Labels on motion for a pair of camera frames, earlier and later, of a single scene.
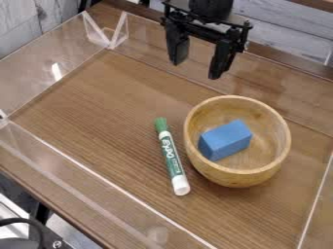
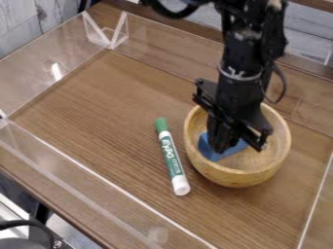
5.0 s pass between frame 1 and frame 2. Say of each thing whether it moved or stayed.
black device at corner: stayed
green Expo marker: stayed
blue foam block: stayed
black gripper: moved
